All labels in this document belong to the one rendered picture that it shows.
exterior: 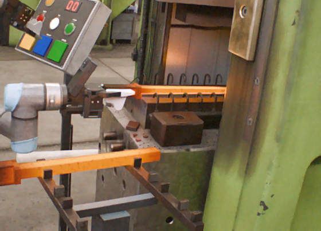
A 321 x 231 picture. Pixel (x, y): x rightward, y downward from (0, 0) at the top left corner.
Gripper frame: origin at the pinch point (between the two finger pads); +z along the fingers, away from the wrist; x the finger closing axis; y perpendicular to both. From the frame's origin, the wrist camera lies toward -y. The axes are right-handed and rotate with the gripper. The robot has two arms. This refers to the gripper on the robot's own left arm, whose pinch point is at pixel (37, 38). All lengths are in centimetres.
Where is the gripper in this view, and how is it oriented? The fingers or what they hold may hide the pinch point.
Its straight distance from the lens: 165.0
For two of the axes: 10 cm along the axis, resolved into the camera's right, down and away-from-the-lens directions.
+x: -7.0, -3.6, 6.2
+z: 5.3, 3.4, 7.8
